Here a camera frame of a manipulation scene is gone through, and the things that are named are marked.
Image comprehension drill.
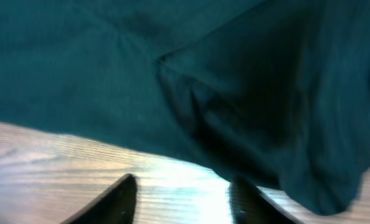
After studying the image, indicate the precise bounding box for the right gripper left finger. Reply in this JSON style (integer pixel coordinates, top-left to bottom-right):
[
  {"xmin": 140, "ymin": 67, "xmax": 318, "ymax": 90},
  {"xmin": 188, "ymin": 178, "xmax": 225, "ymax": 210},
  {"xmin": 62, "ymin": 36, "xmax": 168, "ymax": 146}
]
[{"xmin": 62, "ymin": 174, "xmax": 137, "ymax": 224}]

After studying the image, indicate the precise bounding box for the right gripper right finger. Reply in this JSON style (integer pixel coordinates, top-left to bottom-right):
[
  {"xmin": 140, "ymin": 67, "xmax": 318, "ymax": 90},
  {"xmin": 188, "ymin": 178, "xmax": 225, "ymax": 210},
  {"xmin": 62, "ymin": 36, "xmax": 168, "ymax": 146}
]
[{"xmin": 229, "ymin": 177, "xmax": 302, "ymax": 224}]

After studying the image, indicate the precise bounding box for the black t-shirt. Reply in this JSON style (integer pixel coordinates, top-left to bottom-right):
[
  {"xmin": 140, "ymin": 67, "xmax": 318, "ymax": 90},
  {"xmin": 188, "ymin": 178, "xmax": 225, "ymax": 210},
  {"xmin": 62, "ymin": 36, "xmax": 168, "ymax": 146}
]
[{"xmin": 0, "ymin": 0, "xmax": 370, "ymax": 215}]

